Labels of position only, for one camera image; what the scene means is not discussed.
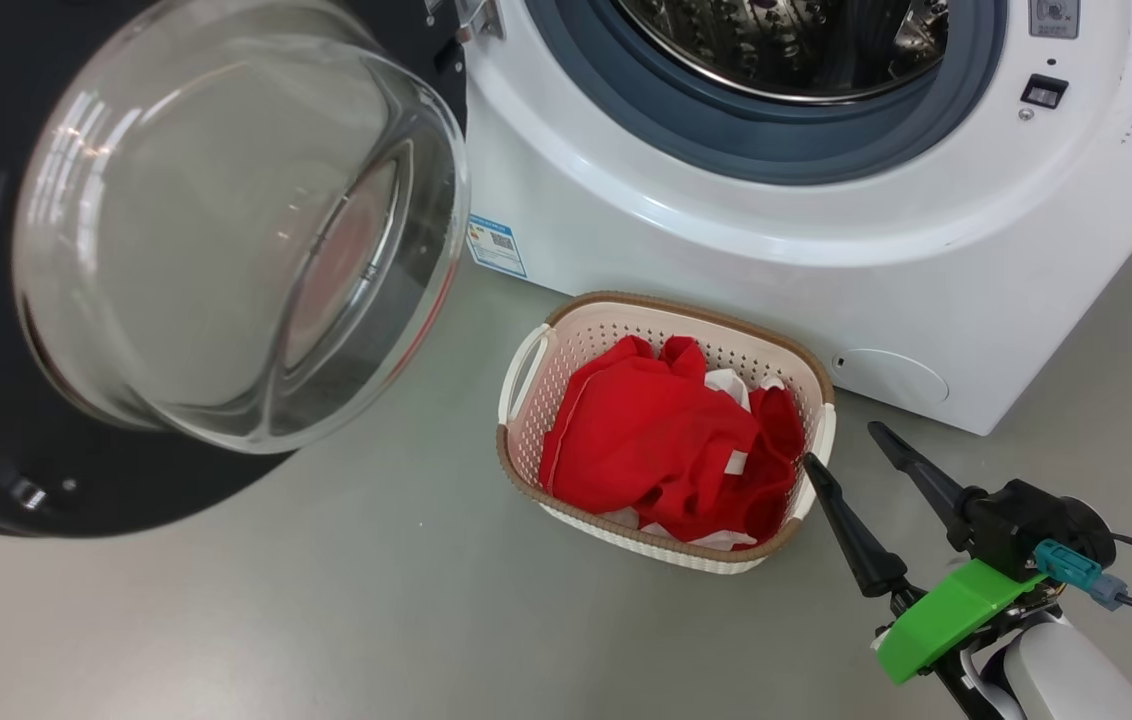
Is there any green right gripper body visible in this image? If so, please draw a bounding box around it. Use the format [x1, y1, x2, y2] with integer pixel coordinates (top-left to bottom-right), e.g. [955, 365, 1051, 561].
[874, 558, 1052, 720]

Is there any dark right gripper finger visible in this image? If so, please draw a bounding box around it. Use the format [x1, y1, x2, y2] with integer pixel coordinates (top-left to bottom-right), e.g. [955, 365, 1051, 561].
[803, 452, 912, 599]
[868, 421, 972, 551]

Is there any red garment with white print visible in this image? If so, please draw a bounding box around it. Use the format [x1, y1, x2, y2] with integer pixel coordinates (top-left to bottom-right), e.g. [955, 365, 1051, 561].
[616, 370, 807, 553]

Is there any red garment with white trim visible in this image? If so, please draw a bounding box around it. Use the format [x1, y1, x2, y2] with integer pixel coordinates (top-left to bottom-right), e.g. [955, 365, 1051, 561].
[538, 335, 762, 521]

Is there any white front-load washing machine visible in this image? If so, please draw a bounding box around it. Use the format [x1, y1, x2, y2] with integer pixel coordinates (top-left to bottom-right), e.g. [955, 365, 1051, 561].
[461, 0, 1132, 436]

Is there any cream perforated basket brown rim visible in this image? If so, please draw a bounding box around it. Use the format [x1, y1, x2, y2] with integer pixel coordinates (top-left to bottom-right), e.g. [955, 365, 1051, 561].
[496, 291, 837, 575]

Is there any stainless steel washing machine drum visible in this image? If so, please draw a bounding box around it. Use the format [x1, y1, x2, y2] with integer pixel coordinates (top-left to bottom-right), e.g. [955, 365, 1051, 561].
[616, 0, 949, 104]

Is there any round white filter cover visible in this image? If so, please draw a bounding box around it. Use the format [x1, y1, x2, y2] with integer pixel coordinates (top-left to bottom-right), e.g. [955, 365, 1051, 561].
[831, 348, 950, 406]

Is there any blue energy label sticker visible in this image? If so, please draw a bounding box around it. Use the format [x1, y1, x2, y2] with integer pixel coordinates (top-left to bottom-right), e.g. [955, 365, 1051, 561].
[467, 214, 528, 279]

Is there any grey warning sticker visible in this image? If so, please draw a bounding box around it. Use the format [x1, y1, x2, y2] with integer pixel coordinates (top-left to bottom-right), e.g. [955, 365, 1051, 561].
[1028, 0, 1081, 39]

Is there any teal cable connector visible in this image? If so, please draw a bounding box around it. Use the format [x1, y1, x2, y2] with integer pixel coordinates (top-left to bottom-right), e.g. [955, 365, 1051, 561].
[1033, 540, 1127, 611]

